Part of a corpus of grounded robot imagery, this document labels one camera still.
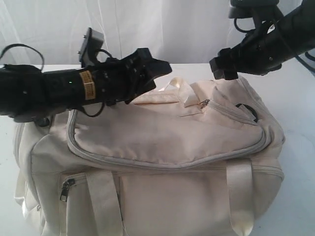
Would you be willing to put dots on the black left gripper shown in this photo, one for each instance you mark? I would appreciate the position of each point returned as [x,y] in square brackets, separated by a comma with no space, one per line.
[126,79]

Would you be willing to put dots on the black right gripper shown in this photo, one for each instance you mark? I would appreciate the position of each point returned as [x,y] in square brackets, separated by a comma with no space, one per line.
[259,53]

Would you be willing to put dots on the cream duffel bag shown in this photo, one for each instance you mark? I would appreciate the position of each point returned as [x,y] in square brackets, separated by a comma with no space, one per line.
[195,159]

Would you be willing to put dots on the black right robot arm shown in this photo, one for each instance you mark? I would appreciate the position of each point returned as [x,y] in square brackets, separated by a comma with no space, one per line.
[297,29]

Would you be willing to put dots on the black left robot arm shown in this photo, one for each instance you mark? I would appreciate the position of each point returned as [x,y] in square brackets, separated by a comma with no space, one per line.
[28,94]

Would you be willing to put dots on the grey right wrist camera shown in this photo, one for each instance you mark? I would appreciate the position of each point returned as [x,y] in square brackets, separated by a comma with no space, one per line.
[242,9]

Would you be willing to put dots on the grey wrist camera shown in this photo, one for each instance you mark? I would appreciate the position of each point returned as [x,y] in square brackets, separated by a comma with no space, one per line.
[92,43]
[242,9]

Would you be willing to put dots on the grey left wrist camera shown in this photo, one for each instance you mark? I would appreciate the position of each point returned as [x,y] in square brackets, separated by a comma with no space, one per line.
[92,43]

